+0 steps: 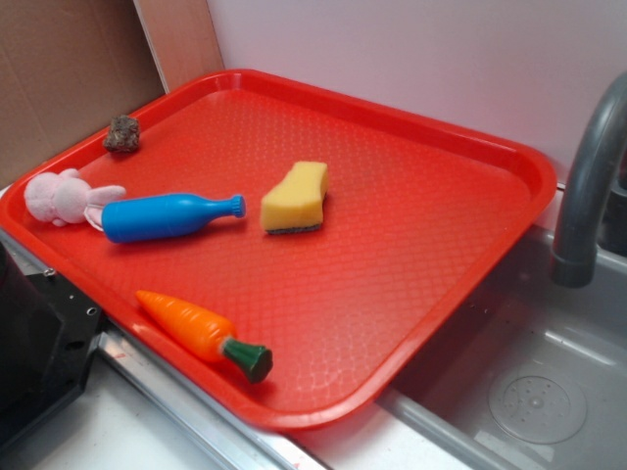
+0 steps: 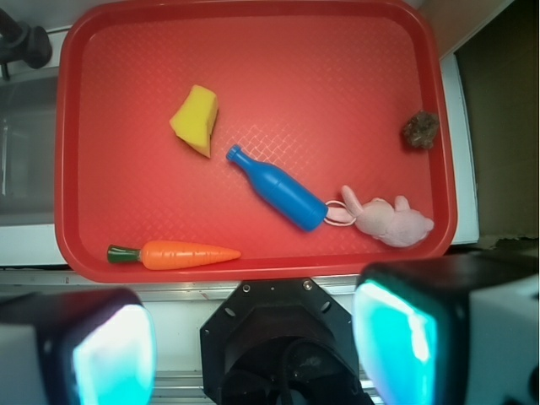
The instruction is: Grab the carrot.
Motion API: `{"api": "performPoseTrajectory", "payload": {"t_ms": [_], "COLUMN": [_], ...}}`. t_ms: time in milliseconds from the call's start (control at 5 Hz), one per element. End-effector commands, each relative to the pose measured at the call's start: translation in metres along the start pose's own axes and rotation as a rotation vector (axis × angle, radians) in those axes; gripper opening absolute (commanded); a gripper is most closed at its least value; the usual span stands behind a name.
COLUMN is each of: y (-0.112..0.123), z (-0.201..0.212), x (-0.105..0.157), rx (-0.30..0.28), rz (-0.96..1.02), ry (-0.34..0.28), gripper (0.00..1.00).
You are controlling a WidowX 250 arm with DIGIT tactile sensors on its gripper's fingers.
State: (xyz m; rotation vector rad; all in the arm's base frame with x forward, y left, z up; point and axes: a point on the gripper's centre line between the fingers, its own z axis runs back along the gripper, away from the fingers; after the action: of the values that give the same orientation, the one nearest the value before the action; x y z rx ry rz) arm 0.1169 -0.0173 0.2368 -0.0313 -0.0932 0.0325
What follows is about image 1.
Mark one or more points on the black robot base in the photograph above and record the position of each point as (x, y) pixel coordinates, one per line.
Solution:
(49, 332)

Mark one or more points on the yellow sponge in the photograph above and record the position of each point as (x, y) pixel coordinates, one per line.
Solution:
(295, 204)

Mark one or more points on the grey plastic sink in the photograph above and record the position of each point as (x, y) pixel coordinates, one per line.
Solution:
(525, 374)

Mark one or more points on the brown cardboard panel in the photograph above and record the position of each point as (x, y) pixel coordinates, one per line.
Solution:
(68, 67)

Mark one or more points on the blue plastic bottle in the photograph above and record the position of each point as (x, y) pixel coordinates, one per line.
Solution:
(165, 216)

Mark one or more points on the grey faucet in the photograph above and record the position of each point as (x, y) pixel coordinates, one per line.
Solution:
(592, 213)

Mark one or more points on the red plastic tray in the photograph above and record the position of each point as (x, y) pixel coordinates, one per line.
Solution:
(416, 214)

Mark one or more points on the orange toy carrot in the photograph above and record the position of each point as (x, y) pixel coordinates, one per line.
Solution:
(206, 334)

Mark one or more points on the pink plush bunny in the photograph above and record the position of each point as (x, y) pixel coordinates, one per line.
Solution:
(65, 198)

